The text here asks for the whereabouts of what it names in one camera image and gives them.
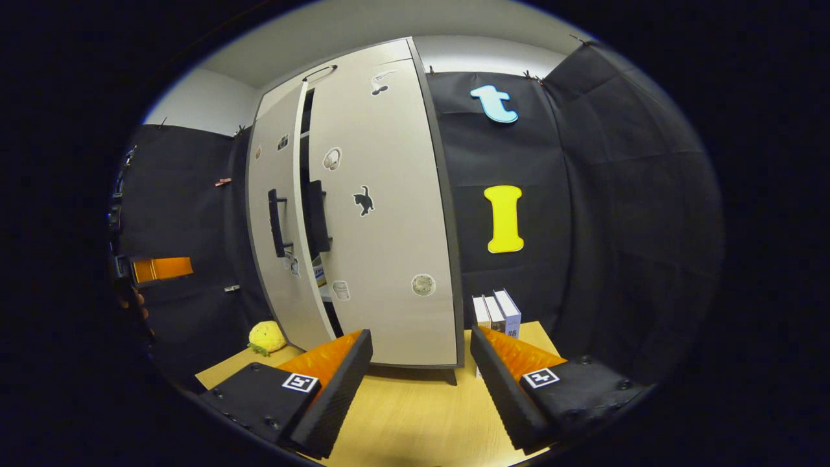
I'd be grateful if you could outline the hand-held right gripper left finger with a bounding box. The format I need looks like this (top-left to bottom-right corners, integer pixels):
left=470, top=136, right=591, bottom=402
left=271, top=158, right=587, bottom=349
left=198, top=328, right=374, bottom=460

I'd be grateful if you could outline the yellow plush toy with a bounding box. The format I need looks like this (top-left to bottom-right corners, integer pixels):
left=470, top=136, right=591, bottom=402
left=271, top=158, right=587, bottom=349
left=248, top=320, right=287, bottom=357

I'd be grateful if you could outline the white shoe cabinet door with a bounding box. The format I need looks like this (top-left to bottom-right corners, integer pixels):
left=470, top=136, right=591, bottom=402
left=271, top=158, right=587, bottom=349
left=307, top=58, right=462, bottom=368
left=246, top=81, right=338, bottom=352

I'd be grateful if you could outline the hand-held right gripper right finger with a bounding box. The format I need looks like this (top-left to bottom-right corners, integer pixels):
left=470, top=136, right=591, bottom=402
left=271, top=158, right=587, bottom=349
left=470, top=324, right=649, bottom=453

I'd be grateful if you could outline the white shoe cabinet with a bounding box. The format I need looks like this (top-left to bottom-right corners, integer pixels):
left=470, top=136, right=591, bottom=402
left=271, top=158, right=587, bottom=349
left=245, top=36, right=466, bottom=387

